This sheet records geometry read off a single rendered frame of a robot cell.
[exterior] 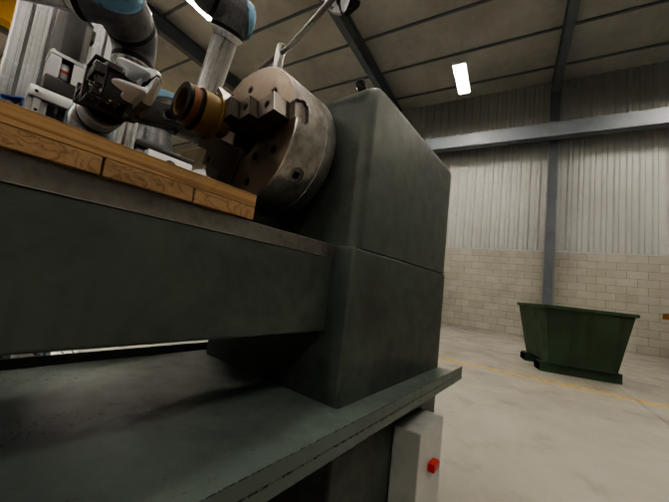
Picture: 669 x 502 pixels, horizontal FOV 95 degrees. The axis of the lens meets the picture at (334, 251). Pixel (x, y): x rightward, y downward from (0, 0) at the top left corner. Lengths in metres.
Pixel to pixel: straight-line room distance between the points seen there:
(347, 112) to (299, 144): 0.20
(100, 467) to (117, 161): 0.35
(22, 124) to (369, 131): 0.56
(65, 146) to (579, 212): 10.79
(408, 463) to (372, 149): 0.76
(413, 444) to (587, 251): 10.00
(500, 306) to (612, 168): 4.71
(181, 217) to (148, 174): 0.07
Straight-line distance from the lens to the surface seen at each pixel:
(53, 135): 0.41
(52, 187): 0.41
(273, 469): 0.45
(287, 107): 0.66
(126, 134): 0.99
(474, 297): 10.41
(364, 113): 0.75
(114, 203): 0.42
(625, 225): 10.98
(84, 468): 0.51
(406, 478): 0.96
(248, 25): 1.38
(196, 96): 0.66
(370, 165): 0.71
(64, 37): 1.41
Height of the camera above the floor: 0.78
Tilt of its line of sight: 6 degrees up
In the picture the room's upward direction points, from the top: 7 degrees clockwise
